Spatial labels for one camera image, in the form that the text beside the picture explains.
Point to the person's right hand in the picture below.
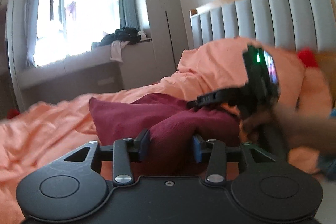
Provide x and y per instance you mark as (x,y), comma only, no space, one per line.
(299,130)

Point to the left blue-grey curtain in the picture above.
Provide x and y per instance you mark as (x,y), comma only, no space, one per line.
(31,30)

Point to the white cloth hanging off ledge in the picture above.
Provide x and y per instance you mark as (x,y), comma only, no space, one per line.
(116,48)

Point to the orange duvet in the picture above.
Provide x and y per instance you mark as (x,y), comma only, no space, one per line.
(45,132)

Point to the grey window seat cabinet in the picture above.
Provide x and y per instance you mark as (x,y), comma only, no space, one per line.
(90,72)

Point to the tall grey closet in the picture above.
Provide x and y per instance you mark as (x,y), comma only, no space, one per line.
(168,33)

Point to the pile of dark clothes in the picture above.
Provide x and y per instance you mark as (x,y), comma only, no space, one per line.
(125,34)

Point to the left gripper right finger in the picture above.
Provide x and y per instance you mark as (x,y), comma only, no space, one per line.
(262,185)

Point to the red pillow by headboard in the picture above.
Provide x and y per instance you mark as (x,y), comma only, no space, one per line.
(307,57)

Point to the dark red knit garment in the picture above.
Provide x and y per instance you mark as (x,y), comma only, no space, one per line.
(171,124)

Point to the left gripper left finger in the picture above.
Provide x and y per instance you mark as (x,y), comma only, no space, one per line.
(76,184)

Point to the red object on floor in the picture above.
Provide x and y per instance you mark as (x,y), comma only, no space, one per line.
(12,113)

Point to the grey padded headboard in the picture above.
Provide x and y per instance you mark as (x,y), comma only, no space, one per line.
(289,24)

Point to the window with frame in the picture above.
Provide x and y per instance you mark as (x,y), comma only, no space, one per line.
(66,28)

